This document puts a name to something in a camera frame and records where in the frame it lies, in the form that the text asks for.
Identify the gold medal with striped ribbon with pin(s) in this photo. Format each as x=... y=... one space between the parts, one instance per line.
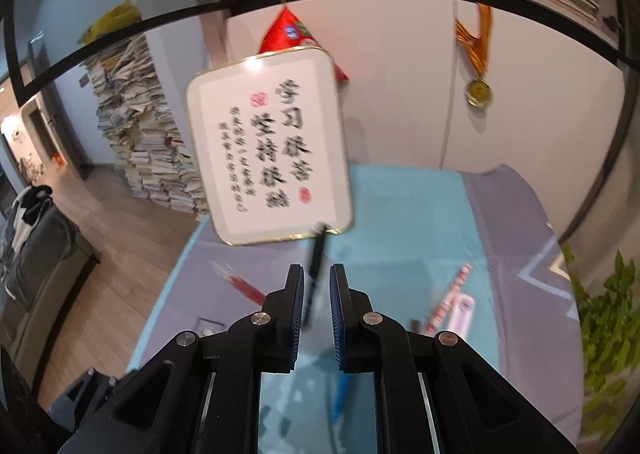
x=479 y=92

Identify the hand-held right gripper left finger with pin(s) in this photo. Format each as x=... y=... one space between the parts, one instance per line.
x=296 y=314

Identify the purple white eraser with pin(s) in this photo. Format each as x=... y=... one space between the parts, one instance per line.
x=462 y=311

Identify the grey sofa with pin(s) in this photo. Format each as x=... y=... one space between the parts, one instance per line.
x=40 y=274

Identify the framed calligraphy board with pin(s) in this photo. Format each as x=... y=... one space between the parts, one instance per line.
x=270 y=144

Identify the red pen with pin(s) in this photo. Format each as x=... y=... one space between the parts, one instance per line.
x=245 y=286

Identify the black metal frame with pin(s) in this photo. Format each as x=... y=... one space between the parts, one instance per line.
x=150 y=19

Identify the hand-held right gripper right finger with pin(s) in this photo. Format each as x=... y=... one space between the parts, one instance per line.
x=337 y=319

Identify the blue grey table cloth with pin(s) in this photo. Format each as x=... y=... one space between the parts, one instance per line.
x=400 y=214

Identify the red patterned pencil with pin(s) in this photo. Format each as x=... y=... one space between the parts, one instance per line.
x=452 y=291

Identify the black pen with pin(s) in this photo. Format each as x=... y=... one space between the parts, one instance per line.
x=316 y=259

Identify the blue pen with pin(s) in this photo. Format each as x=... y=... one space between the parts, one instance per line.
x=342 y=394

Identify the red hanging ornament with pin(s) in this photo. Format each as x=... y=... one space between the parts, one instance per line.
x=285 y=32

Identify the black white jacket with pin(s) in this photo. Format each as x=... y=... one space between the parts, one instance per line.
x=30 y=199

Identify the yellow bag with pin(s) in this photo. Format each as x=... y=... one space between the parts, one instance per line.
x=115 y=19

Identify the green leafy plant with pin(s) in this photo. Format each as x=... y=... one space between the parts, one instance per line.
x=610 y=324

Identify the tall pile of books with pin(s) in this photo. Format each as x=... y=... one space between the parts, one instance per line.
x=145 y=144

